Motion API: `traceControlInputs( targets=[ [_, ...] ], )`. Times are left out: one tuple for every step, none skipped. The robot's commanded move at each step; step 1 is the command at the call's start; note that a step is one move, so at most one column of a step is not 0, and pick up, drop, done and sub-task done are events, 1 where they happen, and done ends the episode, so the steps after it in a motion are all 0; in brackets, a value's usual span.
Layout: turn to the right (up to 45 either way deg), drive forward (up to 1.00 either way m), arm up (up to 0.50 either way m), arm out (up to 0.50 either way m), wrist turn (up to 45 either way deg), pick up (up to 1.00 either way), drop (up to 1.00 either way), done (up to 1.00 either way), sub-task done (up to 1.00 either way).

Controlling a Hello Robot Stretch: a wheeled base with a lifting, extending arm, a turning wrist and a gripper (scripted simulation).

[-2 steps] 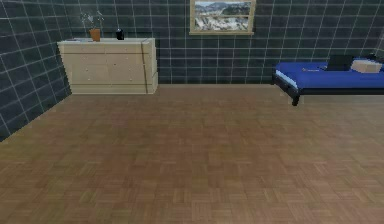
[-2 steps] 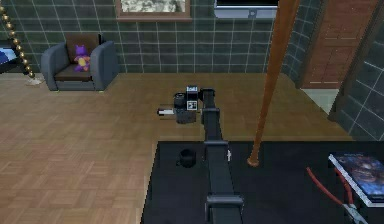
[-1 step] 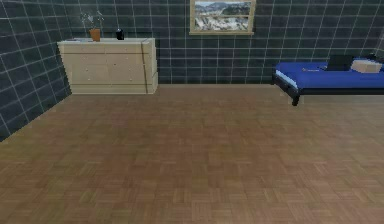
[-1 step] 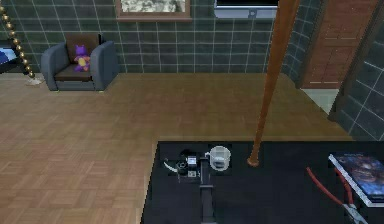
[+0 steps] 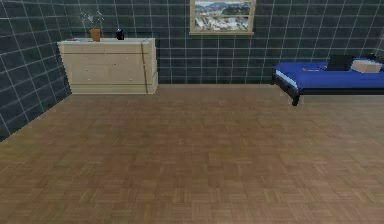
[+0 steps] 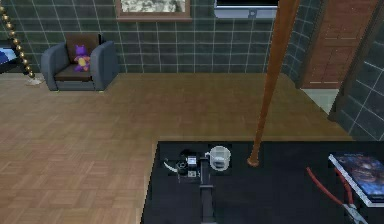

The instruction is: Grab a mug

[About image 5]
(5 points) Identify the tan box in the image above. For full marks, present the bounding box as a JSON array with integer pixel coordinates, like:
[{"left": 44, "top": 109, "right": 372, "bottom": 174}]
[{"left": 350, "top": 59, "right": 383, "bottom": 74}]

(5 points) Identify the orange pot house plant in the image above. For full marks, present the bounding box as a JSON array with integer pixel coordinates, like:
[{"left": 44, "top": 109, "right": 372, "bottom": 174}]
[{"left": 79, "top": 10, "right": 105, "bottom": 43}]

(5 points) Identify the cream chest of drawers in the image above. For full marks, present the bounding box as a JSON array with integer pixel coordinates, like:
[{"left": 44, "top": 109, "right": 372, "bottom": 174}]
[{"left": 56, "top": 37, "right": 159, "bottom": 95}]

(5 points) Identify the wood framed window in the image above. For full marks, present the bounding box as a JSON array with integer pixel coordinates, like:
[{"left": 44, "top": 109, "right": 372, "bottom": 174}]
[{"left": 188, "top": 0, "right": 257, "bottom": 36}]

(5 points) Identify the blue bed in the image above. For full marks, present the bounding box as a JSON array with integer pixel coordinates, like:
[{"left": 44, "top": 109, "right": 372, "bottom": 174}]
[{"left": 271, "top": 57, "right": 384, "bottom": 107}]

